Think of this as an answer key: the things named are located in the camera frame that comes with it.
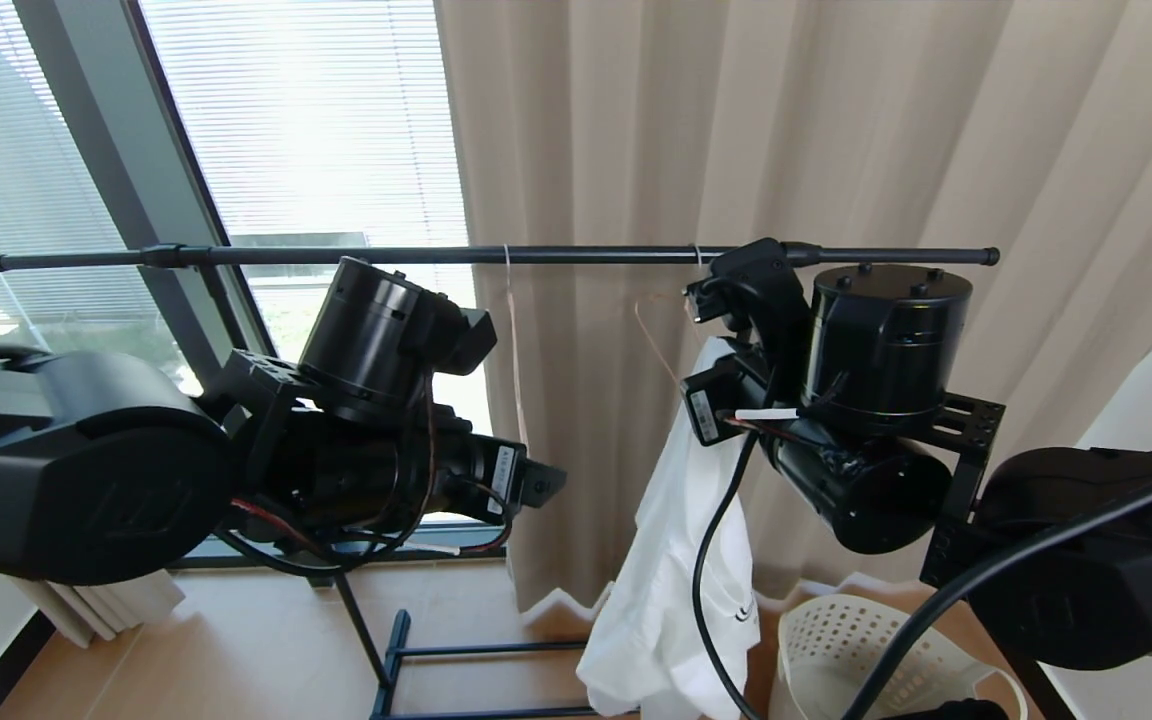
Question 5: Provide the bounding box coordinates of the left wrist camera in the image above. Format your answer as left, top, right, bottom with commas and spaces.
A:
424, 300, 499, 379

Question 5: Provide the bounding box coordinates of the pink clothes hanger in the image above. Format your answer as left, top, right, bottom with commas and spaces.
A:
633, 243, 709, 391
502, 244, 535, 451

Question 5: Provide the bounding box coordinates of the black clothes rack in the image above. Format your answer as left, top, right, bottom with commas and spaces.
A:
0, 241, 1001, 720

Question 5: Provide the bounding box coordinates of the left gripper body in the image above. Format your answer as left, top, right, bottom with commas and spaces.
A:
441, 432, 569, 528

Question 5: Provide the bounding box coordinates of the white laundry basket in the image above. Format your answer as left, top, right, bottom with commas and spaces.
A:
768, 594, 1029, 720

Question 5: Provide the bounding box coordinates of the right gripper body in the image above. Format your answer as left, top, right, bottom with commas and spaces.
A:
681, 355, 775, 447

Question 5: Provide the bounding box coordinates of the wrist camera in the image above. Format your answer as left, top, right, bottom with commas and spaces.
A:
424, 300, 499, 379
684, 238, 815, 396

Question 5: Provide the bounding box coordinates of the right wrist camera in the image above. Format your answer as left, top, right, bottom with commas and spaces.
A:
684, 238, 815, 396

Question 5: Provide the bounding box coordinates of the beige curtain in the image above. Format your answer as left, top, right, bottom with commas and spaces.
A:
0, 295, 186, 647
436, 0, 1152, 617

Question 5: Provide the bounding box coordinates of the white garment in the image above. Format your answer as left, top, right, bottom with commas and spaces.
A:
576, 337, 763, 720

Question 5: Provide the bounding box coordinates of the window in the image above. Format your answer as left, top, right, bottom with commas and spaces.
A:
0, 0, 512, 573

